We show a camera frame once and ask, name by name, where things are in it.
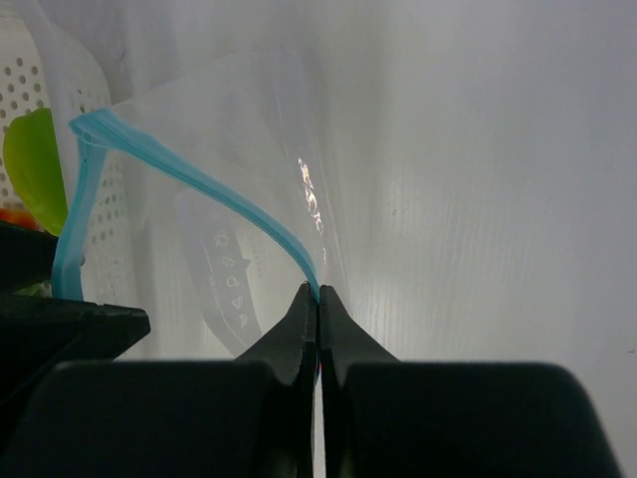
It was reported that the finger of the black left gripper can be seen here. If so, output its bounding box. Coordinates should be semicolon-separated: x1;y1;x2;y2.
1;222;58;294
1;295;150;410

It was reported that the green toy pepper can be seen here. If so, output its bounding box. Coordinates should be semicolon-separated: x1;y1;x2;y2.
2;108;68;236

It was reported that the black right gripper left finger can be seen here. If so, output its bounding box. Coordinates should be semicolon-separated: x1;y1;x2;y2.
1;286;318;477

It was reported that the red cherry tomatoes sprig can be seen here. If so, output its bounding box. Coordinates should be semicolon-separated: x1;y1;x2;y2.
0;208;40;231

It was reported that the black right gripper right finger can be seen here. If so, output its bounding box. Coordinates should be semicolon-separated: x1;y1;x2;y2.
318;286;621;477

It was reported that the clear teal-zipper zip bag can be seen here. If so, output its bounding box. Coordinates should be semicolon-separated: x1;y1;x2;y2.
39;0;637;364

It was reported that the white perforated plastic basket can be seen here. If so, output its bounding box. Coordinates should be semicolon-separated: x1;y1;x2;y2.
1;2;138;307

